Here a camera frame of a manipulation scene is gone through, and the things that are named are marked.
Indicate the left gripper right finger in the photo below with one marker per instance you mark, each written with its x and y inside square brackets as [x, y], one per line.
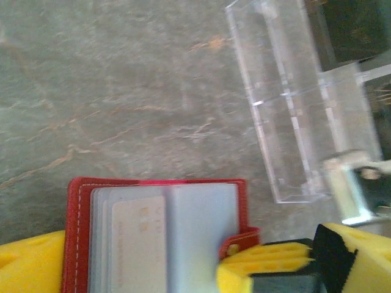
[372, 268]

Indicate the red leather card holder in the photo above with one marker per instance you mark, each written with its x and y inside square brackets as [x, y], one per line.
[73, 244]

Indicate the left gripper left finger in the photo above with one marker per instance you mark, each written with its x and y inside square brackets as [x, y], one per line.
[27, 268]

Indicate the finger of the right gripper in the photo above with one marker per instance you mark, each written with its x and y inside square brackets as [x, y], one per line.
[259, 259]

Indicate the white credit card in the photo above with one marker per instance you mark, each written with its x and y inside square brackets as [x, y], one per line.
[137, 244]

